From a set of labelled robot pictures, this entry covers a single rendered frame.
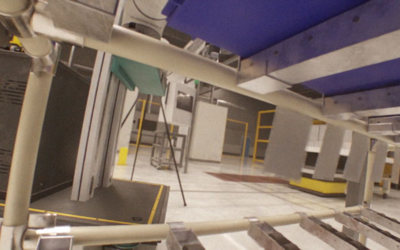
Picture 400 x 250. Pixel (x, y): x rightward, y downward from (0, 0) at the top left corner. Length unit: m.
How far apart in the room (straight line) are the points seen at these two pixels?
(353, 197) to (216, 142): 6.61
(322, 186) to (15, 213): 4.01
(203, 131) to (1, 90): 6.70
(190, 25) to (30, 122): 0.25
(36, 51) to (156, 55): 0.14
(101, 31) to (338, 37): 0.19
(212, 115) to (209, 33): 7.30
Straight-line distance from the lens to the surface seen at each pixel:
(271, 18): 0.21
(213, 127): 7.54
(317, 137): 9.08
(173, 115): 3.85
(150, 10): 0.78
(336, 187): 4.42
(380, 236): 0.77
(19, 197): 0.37
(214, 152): 7.61
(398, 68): 0.33
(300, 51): 0.21
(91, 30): 0.20
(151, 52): 0.22
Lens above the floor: 0.62
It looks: 5 degrees up
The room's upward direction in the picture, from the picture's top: 8 degrees clockwise
